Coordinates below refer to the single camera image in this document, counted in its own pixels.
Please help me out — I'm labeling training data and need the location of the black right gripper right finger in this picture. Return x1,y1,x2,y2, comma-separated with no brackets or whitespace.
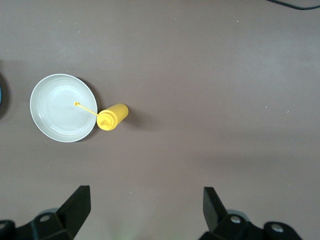
198,186,302,240

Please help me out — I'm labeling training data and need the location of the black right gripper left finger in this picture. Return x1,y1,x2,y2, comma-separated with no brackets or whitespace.
0,185,91,240

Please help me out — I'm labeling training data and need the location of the yellow mustard squeeze bottle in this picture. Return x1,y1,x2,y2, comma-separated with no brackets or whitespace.
73,101,130,132

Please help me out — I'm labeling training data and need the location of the beige round plate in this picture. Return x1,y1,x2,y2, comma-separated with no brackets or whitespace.
29,73,99,143

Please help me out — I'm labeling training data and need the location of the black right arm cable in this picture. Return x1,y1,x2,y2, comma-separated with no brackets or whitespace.
266,0,320,11

